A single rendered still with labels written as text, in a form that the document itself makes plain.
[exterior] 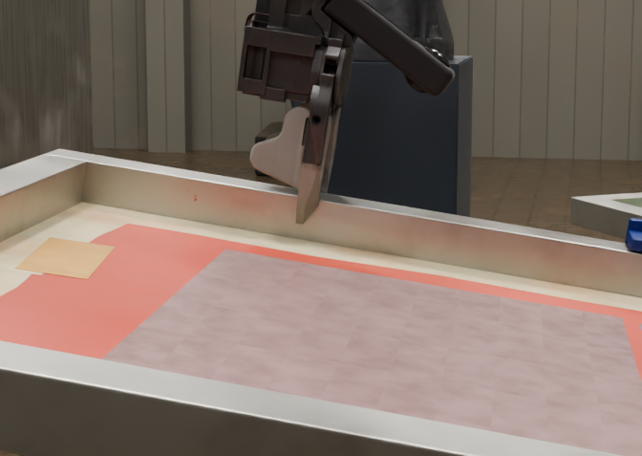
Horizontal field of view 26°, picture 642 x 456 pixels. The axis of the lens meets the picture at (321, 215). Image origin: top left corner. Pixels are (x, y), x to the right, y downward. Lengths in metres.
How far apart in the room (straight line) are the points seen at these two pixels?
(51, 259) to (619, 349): 0.39
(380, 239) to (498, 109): 9.47
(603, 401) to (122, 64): 10.40
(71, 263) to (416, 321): 0.24
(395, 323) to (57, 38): 3.69
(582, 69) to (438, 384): 9.77
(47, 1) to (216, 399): 3.90
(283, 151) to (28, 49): 3.24
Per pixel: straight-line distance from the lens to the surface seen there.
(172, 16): 10.81
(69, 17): 4.64
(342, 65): 1.10
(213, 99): 10.95
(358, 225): 1.12
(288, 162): 1.11
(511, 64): 10.55
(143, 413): 0.60
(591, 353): 0.93
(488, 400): 0.79
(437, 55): 1.11
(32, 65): 4.36
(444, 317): 0.95
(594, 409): 0.81
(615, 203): 1.93
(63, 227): 1.07
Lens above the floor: 1.28
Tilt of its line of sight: 9 degrees down
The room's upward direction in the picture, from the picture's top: straight up
